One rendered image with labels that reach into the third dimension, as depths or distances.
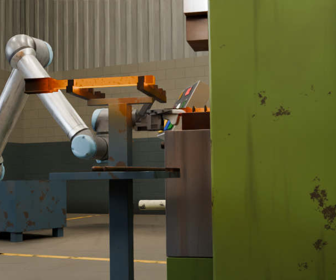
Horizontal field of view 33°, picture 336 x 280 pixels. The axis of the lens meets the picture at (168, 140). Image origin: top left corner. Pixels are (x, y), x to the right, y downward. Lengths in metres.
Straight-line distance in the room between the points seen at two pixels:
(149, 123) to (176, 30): 9.00
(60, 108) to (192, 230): 0.70
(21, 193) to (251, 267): 5.40
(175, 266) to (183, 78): 9.04
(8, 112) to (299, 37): 1.36
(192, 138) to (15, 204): 5.05
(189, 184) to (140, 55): 9.48
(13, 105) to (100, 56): 9.32
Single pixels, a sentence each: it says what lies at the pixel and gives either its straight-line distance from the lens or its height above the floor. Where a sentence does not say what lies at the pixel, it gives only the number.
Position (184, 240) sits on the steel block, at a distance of 2.02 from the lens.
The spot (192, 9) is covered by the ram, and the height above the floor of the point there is 1.38.
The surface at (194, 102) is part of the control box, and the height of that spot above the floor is 1.09.
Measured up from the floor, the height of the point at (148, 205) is 0.62.
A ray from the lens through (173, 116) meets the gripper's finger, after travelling 2.23.
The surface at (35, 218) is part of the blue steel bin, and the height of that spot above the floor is 0.26.
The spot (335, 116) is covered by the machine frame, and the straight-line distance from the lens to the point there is 1.72.
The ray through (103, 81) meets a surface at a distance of 1.65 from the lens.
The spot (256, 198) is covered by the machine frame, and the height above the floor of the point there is 0.68.
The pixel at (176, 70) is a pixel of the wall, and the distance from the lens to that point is 11.03.
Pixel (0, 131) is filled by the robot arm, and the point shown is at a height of 0.96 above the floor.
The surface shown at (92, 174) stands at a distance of 1.57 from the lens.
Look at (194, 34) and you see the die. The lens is 2.21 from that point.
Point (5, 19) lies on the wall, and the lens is 12.67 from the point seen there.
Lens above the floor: 0.76
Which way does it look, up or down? 4 degrees up
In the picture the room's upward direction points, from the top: 1 degrees counter-clockwise
